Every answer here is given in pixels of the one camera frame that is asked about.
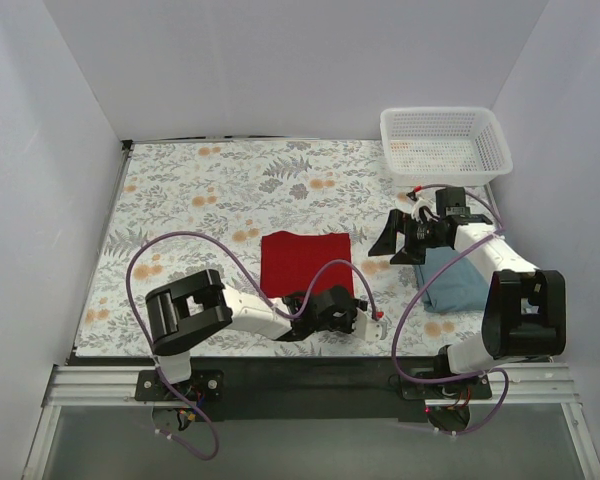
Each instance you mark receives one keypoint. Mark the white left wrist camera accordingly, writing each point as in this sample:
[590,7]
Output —
[368,329]

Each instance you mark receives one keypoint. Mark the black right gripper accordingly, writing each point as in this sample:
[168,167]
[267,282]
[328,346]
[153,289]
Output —
[410,235]

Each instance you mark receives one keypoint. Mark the floral patterned table mat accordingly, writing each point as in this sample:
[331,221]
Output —
[185,207]

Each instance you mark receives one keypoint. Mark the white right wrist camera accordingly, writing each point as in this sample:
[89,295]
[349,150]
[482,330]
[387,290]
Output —
[421,210]

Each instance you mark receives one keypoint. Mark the red t shirt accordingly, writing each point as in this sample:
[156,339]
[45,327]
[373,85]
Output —
[289,261]

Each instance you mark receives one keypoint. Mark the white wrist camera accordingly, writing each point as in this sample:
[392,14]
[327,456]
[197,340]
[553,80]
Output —
[368,329]
[421,210]

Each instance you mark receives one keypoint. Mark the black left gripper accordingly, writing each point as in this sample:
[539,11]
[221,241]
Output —
[348,310]

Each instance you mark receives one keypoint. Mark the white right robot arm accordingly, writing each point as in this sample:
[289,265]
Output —
[525,310]

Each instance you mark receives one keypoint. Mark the folded blue t shirt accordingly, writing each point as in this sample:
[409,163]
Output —
[460,288]

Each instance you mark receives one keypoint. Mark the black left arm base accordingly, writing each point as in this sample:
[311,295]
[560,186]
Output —
[205,385]

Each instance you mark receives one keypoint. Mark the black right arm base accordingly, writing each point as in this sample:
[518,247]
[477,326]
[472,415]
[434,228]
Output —
[426,368]

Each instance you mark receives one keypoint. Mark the white plastic basket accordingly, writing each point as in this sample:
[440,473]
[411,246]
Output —
[459,146]

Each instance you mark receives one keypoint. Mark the aluminium mounting rail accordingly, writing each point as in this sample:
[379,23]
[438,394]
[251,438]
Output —
[529,383]

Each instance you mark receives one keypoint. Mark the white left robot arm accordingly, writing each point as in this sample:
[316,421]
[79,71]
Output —
[187,312]

